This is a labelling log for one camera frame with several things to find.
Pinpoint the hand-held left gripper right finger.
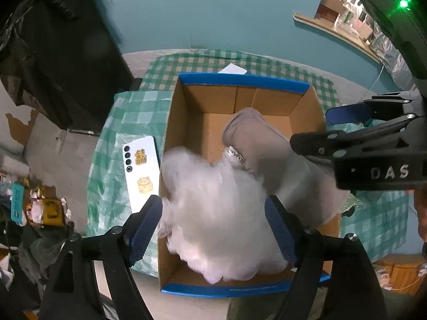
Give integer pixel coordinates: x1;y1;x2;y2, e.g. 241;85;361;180
263;194;384;320

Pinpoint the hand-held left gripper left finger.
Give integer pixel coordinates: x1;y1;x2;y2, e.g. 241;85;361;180
38;194;164;320

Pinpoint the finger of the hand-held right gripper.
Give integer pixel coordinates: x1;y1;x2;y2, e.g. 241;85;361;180
290;115;417;166
325;91;417;127

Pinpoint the white mesh bath loofah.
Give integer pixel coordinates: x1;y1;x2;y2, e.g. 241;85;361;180
159;145;291;285

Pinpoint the blue cardboard box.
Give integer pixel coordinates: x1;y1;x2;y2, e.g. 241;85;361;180
157;73;342;298

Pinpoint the person's right hand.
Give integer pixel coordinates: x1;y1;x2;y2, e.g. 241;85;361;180
406;189;427;245

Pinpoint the white phone with gold stickers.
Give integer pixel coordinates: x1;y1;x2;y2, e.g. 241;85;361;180
122;135;161;214

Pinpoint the silver crinkled curtain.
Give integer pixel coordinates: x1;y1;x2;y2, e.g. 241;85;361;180
369;23;414;89

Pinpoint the teal checkered plastic tablecloth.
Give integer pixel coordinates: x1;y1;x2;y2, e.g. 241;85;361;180
86;90;411;279

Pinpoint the wooden window sill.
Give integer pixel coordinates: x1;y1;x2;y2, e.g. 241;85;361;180
293;11;382;64

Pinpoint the yellow black item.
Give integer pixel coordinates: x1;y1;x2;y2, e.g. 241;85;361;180
28;198;66;226

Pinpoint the orange woven basket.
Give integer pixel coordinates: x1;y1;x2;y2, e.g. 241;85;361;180
375;254;427;295

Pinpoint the brown cardboard box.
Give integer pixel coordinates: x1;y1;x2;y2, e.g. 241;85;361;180
315;0;344;22

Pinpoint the white paper sheet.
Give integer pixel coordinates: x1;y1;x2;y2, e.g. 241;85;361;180
218;63;248;75

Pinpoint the teal packet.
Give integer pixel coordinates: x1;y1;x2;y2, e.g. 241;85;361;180
9;183;25;222

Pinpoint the black plastic bag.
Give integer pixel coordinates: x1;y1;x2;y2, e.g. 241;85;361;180
0;0;136;137

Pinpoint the dark crumpled cloth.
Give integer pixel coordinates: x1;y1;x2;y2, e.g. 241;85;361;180
0;23;45;107

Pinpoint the white cable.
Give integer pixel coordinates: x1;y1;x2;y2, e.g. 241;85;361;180
368;64;385;94

